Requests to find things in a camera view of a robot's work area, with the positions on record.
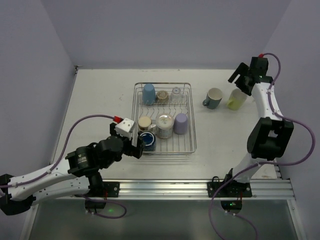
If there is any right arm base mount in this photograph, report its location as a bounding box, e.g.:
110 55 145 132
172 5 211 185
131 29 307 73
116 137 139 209
207 174 253 213

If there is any lavender tumbler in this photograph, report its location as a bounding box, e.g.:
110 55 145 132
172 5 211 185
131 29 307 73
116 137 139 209
173 113 189 135

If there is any light blue tumbler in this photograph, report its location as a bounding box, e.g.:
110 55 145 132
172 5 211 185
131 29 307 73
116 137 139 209
142 83 156 106

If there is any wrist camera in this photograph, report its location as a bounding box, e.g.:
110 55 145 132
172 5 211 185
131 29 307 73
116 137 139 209
115 118 136 140
249 56 269 80

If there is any light green mug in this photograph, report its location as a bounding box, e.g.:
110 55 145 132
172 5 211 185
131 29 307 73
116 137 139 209
226 89 248 111

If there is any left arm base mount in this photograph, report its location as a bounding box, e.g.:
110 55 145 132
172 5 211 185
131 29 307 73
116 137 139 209
84 180 121 213

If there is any clear glass cup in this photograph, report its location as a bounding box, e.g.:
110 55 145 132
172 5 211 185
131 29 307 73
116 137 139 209
170 87 182 104

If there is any dark blue mug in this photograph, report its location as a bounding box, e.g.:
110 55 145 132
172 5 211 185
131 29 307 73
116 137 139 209
139 131 156 152

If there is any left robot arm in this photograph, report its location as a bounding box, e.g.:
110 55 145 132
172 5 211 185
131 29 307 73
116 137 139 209
0 118 144 216

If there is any aluminium rail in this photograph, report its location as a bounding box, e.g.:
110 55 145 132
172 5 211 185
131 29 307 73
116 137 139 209
31 177 297 201

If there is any teal grey mug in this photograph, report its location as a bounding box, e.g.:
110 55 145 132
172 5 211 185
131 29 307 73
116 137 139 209
202 88 223 110

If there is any beige speckled cup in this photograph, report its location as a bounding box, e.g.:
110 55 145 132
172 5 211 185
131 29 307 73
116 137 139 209
156 90 169 104

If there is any white floral mug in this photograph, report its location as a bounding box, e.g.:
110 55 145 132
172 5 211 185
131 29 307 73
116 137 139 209
147 113 174 139

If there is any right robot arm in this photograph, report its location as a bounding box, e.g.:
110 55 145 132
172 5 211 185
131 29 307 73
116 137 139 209
220 55 294 198

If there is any brown and cream cup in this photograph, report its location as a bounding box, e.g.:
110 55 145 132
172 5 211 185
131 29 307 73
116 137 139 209
137 115 152 132

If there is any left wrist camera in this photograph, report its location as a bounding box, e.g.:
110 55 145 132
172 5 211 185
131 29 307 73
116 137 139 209
115 118 136 140

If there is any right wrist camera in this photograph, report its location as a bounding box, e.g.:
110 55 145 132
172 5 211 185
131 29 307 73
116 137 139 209
249 56 269 80

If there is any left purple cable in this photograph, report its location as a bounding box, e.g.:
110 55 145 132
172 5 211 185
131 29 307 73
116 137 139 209
0 114 127 219

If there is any wire dish rack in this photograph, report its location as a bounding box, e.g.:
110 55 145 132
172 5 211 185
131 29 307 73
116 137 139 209
131 82 197 156

